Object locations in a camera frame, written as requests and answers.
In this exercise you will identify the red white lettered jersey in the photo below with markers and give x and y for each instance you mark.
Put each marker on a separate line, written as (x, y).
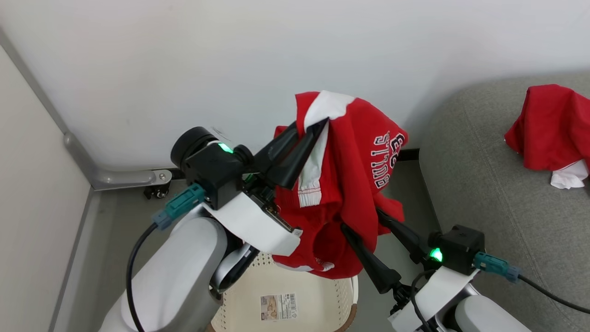
(341, 184)

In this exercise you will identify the cream perforated laundry basket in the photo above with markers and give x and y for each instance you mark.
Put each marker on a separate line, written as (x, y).
(286, 304)

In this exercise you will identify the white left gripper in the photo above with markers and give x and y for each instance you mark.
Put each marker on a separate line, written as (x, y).
(253, 221)

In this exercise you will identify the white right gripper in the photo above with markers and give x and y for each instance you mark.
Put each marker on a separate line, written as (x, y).
(428, 299)

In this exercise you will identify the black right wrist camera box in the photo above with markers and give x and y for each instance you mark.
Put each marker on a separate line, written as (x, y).
(461, 249)

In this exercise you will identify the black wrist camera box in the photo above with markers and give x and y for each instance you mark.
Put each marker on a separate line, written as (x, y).
(461, 249)
(209, 166)

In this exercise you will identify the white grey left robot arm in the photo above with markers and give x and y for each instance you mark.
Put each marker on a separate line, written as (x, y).
(175, 276)

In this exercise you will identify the plain red white garment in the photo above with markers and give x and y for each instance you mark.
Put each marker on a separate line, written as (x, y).
(548, 129)

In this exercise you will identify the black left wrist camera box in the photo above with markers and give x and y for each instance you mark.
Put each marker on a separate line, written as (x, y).
(209, 166)

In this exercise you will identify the grey fabric sofa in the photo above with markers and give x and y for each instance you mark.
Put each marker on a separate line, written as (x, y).
(498, 184)

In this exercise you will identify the grey wall corner trim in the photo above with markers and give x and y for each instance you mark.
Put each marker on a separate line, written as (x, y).
(106, 177)

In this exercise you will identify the barcode label sticker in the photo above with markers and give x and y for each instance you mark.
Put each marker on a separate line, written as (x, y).
(278, 307)

